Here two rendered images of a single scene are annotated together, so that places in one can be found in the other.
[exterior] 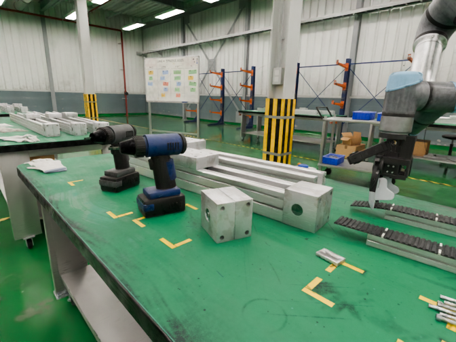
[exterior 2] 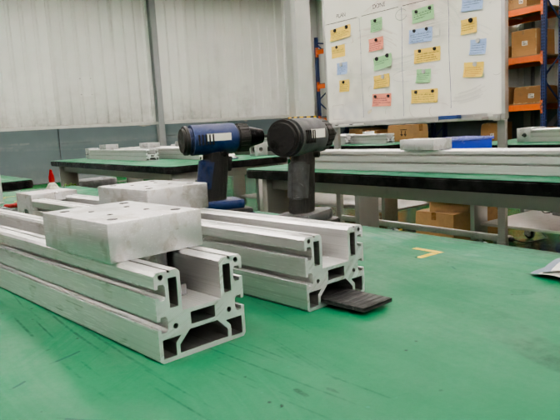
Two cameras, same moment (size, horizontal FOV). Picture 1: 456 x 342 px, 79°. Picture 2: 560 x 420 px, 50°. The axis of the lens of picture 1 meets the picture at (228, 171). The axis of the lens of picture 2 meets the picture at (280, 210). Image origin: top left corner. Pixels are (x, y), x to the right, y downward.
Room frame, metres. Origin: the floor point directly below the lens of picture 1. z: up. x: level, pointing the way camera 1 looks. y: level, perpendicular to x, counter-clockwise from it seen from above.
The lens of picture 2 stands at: (1.90, 0.47, 0.99)
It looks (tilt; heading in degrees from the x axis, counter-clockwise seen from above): 8 degrees down; 188
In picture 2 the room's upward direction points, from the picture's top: 3 degrees counter-clockwise
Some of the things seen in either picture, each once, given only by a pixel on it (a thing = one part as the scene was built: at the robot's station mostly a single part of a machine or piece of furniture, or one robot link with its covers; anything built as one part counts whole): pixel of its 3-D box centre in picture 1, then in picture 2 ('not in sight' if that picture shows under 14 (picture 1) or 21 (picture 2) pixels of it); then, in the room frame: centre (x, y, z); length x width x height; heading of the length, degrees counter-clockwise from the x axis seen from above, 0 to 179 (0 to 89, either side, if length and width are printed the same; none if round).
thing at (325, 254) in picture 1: (330, 256); not in sight; (0.50, -0.22, 0.78); 0.05 x 0.03 x 0.01; 38
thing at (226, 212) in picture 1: (230, 212); not in sight; (0.62, -0.01, 0.83); 0.11 x 0.10 x 0.10; 116
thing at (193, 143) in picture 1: (185, 146); (121, 240); (1.27, 0.20, 0.87); 0.16 x 0.11 x 0.07; 50
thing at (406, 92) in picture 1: (402, 94); not in sight; (0.74, -0.45, 1.11); 0.09 x 0.08 x 0.11; 87
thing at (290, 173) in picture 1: (226, 165); (40, 255); (1.11, 0.01, 0.82); 0.80 x 0.10 x 0.09; 50
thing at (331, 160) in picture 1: (355, 146); not in sight; (3.64, -1.70, 0.50); 1.03 x 0.55 x 1.01; 57
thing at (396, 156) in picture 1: (393, 155); not in sight; (0.73, -0.45, 0.96); 0.09 x 0.08 x 0.12; 50
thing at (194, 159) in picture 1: (192, 161); (152, 204); (0.96, 0.13, 0.87); 0.16 x 0.11 x 0.07; 50
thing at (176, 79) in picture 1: (172, 101); not in sight; (6.63, 1.34, 0.97); 1.51 x 0.50 x 1.95; 65
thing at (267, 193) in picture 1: (192, 174); (155, 233); (0.96, 0.13, 0.82); 0.80 x 0.10 x 0.09; 50
